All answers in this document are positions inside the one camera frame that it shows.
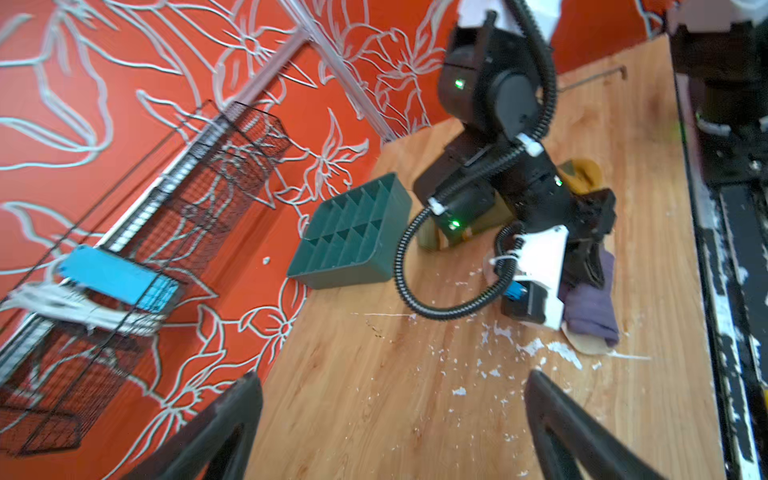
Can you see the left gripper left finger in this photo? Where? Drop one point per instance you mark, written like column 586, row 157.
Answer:
column 216, row 444

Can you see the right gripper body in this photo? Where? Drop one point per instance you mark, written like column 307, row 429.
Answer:
column 559, row 243

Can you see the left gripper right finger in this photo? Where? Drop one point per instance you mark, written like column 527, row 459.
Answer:
column 568, row 441

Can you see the purple striped sock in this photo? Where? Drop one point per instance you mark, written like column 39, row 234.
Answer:
column 589, row 320

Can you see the green striped sock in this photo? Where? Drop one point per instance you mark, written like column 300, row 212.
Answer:
column 580, row 175

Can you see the green compartment tray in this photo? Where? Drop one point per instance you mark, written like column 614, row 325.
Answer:
column 351, row 238

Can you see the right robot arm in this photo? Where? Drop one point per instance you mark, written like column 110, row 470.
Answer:
column 499, row 80

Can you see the light blue box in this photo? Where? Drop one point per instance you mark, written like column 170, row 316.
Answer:
column 120, row 279

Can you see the metal hex key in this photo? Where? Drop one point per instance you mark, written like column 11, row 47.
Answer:
column 621, row 70

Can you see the black wire wall basket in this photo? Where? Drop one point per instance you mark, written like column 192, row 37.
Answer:
column 76, row 325

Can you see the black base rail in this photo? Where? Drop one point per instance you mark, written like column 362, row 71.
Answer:
column 722, row 96

